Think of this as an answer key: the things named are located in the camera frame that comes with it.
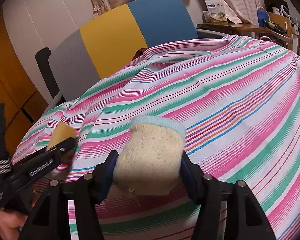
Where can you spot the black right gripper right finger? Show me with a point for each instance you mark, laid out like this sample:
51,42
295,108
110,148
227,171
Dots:
200,187

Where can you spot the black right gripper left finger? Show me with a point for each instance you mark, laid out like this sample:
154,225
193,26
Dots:
94,187

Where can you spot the cream knitted sock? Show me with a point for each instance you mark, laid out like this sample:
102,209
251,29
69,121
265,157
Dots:
150,161

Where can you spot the yellow sponge block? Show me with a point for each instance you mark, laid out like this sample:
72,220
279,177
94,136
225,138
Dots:
63,135

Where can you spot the person left hand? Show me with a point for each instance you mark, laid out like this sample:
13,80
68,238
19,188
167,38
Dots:
10,223

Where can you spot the wooden wardrobe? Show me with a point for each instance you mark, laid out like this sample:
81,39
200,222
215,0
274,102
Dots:
23,103

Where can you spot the striped pink green tablecloth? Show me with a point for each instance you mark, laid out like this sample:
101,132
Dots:
237,97

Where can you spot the grey yellow blue chair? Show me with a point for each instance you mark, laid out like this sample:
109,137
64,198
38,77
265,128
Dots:
104,45

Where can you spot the black rolled mat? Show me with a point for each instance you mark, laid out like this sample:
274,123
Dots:
42,59

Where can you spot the wooden side shelf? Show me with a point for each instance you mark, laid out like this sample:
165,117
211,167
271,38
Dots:
241,28

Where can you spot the white box on shelf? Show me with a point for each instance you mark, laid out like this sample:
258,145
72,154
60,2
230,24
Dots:
216,11

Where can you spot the blue white fan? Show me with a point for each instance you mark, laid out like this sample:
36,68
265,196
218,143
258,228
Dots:
262,16

